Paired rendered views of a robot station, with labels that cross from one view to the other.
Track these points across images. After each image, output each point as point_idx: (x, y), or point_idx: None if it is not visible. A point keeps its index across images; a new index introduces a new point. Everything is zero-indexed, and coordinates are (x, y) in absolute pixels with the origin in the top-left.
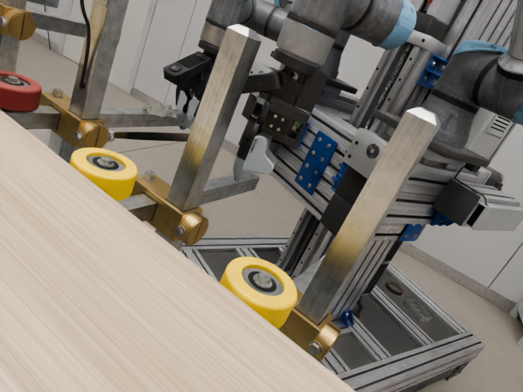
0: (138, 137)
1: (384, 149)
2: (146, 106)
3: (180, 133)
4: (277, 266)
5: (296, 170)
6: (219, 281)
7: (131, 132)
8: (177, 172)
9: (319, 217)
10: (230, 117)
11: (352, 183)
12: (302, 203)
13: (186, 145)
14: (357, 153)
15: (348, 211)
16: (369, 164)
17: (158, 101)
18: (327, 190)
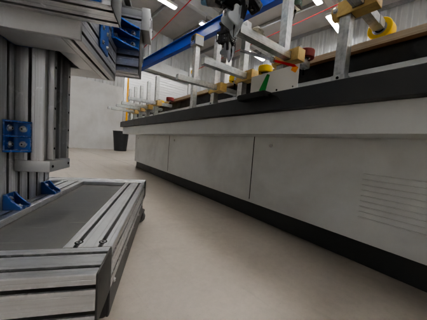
0: (260, 57)
1: (221, 47)
2: (263, 33)
3: (248, 51)
4: (54, 157)
5: (97, 33)
6: (81, 223)
7: (264, 56)
8: (248, 65)
9: (110, 73)
10: (241, 44)
11: (141, 44)
12: (104, 66)
13: (248, 56)
14: (150, 26)
15: (141, 61)
16: (150, 32)
17: (257, 25)
18: (110, 49)
